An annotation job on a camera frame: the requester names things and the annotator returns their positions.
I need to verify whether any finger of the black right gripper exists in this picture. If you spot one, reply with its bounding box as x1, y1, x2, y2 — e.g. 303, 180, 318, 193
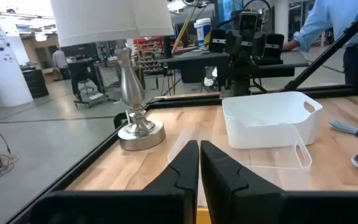
252, 32, 267, 58
227, 30, 244, 57

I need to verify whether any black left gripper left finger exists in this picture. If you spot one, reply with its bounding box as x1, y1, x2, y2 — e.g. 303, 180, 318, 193
143, 139, 199, 224

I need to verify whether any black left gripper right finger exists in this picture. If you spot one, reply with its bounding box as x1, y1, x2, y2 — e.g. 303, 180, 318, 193
200, 139, 285, 224

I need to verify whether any grey-blue cable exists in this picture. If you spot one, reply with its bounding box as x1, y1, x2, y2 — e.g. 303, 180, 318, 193
328, 119, 358, 142

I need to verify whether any clear plastic bin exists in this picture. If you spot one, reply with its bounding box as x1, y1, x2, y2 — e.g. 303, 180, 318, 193
166, 123, 313, 208

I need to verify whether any white plastic bin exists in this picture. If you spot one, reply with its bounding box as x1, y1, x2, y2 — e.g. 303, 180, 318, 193
221, 91, 324, 149

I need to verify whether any white plastic bucket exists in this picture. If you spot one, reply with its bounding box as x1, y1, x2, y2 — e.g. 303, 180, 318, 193
194, 17, 213, 49

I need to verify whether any black side desk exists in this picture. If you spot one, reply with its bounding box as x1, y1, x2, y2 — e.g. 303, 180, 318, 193
158, 49, 310, 83

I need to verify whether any black diagonal strut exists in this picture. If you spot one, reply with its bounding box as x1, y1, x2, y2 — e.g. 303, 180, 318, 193
281, 14, 358, 93

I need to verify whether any yellow pole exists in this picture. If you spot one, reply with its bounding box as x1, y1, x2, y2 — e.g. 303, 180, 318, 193
172, 2, 198, 54

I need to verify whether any person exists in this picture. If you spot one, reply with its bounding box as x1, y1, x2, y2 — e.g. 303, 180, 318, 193
52, 48, 71, 80
283, 0, 358, 85

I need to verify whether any red parts shelf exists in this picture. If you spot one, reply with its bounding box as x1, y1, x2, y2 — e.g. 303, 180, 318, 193
134, 36, 164, 75

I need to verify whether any table lamp with white shade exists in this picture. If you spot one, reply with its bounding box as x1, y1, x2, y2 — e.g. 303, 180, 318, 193
50, 0, 175, 152

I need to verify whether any black office chair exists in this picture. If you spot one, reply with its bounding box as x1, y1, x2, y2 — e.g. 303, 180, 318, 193
68, 60, 110, 108

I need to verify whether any brown cardboard box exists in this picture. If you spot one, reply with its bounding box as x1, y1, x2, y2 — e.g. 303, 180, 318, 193
42, 67, 63, 84

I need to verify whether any black low cabinet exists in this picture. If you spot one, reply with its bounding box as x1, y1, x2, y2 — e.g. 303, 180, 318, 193
22, 68, 50, 99

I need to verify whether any white round pillar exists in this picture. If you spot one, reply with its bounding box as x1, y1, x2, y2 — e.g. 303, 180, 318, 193
0, 14, 34, 108

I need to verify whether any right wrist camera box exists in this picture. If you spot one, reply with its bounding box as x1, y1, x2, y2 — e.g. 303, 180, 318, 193
238, 11, 259, 34

